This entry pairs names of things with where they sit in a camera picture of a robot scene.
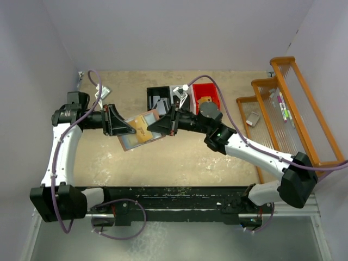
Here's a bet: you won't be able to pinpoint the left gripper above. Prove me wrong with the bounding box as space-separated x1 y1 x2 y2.
83 103 135 136

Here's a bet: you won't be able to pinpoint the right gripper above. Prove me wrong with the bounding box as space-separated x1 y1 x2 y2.
148 103 211 135

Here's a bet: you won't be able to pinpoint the orange credit card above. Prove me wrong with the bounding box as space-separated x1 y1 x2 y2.
127 115 154 146

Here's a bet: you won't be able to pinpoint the pink leather card holder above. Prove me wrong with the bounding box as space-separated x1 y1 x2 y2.
119 109 165 151

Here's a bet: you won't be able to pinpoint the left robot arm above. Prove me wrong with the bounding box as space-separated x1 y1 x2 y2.
29 91 135 222

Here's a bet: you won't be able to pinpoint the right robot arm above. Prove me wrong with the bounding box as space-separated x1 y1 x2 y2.
147 102 318 213

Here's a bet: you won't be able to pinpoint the grey cards in black bin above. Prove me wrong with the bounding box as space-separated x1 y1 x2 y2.
149 95 170 115

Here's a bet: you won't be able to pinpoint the orange cards in red bin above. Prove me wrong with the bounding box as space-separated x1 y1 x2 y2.
197 96 213 105

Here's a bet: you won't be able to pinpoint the black plastic bin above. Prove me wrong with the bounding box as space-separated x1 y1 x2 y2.
146 86 173 116

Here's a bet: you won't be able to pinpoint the white plastic bin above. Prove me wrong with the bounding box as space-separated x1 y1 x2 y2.
169 84 196 114

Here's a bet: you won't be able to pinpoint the red plastic bin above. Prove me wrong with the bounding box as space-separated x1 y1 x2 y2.
192 83 220 115

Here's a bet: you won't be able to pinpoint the small grey red box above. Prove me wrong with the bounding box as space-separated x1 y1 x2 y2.
246 111 260 127

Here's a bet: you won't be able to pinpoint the orange wooden tiered rack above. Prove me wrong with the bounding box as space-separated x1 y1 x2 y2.
237 57 345 179

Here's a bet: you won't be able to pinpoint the purple marker pen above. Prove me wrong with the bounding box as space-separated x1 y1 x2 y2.
277 95 287 122

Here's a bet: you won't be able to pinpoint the green marker pen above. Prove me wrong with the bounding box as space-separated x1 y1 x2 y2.
285 108 295 128

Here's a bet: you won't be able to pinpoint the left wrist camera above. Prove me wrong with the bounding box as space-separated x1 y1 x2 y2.
95 85 111 100

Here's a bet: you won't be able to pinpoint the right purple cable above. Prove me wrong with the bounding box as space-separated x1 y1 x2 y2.
184 75 348 233

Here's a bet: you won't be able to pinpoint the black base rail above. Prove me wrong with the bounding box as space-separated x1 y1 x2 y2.
47 186 305 226

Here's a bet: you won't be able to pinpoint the aluminium frame rail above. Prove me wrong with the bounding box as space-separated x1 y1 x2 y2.
32 193 321 218

